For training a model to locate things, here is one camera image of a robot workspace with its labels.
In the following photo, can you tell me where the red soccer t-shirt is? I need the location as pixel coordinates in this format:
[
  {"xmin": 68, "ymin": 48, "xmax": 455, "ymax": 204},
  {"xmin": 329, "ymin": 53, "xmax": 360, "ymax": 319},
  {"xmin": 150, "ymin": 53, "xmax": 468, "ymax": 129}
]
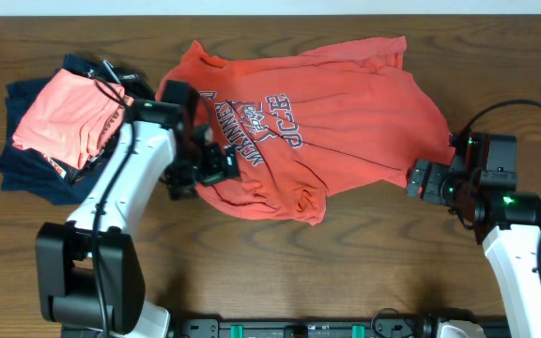
[{"xmin": 167, "ymin": 37, "xmax": 454, "ymax": 224}]

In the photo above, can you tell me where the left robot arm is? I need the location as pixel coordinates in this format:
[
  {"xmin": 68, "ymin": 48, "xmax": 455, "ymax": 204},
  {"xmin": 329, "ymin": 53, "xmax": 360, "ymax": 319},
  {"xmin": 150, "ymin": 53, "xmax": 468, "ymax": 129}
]
[{"xmin": 36, "ymin": 81, "xmax": 240, "ymax": 337}]

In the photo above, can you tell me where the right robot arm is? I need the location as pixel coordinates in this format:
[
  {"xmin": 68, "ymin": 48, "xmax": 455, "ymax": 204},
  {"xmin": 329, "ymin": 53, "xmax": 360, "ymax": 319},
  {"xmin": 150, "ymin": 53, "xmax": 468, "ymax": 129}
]
[{"xmin": 406, "ymin": 133, "xmax": 541, "ymax": 337}]

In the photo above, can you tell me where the folded black garment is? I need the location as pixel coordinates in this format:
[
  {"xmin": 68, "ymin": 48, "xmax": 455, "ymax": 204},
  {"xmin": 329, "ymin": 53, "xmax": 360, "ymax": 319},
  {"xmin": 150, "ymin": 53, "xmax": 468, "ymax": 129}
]
[{"xmin": 63, "ymin": 54, "xmax": 154, "ymax": 185}]

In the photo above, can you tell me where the folded pink shirt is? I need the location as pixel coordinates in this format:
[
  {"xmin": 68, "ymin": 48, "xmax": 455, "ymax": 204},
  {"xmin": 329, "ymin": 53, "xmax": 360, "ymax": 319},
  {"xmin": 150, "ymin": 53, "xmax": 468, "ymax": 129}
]
[{"xmin": 12, "ymin": 69, "xmax": 133, "ymax": 169}]

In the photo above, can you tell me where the folded navy garment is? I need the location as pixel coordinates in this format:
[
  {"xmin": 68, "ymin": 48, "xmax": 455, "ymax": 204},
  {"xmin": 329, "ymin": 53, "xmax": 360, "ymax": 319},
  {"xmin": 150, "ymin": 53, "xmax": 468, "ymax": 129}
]
[{"xmin": 0, "ymin": 78, "xmax": 109, "ymax": 206}]

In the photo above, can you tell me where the black mounting rail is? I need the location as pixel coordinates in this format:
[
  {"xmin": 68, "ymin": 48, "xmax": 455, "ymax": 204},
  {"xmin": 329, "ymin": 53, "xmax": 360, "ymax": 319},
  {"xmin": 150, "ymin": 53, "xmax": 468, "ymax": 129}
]
[{"xmin": 171, "ymin": 307, "xmax": 511, "ymax": 338}]

